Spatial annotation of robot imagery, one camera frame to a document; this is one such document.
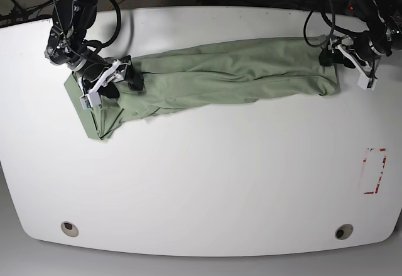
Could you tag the red tape rectangle marking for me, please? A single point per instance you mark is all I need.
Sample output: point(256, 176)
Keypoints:
point(372, 170)

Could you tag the green T-shirt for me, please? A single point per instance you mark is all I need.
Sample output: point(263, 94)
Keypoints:
point(233, 72)

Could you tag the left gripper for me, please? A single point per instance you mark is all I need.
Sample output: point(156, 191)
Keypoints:
point(361, 47)

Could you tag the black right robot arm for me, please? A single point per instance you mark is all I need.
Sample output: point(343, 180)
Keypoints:
point(67, 43)

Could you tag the right table grommet hole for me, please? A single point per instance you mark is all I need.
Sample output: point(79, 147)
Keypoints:
point(343, 232)

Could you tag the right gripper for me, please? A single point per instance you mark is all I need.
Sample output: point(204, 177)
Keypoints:
point(91, 73)

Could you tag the left table grommet hole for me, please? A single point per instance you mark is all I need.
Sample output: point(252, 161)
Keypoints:
point(69, 229)

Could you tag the black tripod legs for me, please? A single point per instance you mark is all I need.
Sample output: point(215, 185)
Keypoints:
point(20, 15)

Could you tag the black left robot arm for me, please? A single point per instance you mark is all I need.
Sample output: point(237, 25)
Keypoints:
point(381, 38)

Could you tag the table grommet hole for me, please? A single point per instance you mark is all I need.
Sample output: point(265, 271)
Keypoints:
point(343, 232)
point(69, 229)

